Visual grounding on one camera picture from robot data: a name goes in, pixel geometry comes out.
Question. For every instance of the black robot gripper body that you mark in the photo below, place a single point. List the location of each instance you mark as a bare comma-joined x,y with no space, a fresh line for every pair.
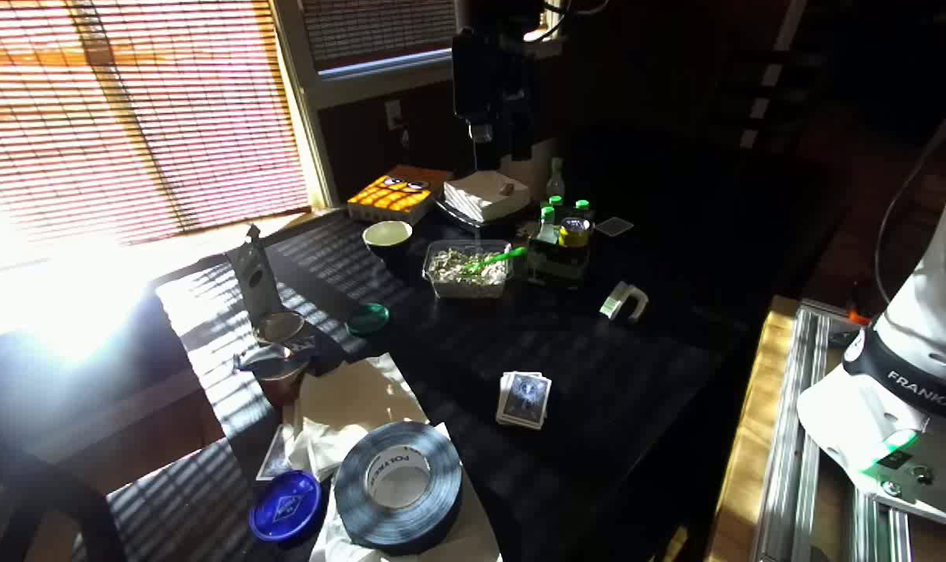
489,61

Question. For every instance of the blue and white packet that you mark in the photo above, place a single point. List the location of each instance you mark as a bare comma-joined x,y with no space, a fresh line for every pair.
522,396

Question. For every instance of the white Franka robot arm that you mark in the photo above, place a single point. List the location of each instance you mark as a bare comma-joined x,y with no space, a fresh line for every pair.
897,361

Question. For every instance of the small pale green bowl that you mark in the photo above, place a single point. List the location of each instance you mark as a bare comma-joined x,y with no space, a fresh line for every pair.
387,236

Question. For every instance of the yellow snack box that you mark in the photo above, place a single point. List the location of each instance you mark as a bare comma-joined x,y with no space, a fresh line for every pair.
402,193

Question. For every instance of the green capped bottle left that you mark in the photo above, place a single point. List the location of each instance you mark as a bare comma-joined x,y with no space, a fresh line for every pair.
549,219

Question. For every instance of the green capped bottle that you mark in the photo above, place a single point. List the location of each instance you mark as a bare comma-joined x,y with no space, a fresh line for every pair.
575,226
549,219

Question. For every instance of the green capped bottle right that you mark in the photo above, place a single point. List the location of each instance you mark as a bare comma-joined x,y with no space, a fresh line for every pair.
575,226

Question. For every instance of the clear plastic food container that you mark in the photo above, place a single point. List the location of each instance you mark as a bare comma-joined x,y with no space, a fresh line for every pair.
461,269

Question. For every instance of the green round lid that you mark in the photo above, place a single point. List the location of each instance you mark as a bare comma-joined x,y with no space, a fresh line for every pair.
369,320

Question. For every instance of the dark glass cup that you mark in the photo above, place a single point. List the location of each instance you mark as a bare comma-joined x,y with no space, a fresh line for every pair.
283,357

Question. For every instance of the white cloth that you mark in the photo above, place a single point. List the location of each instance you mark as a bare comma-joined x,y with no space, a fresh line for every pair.
333,412

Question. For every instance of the blue plastic lid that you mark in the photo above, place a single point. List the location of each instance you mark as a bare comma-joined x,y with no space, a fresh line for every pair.
284,509

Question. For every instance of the white paper sheets on base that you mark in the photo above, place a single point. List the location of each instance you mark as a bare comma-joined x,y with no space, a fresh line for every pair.
885,443

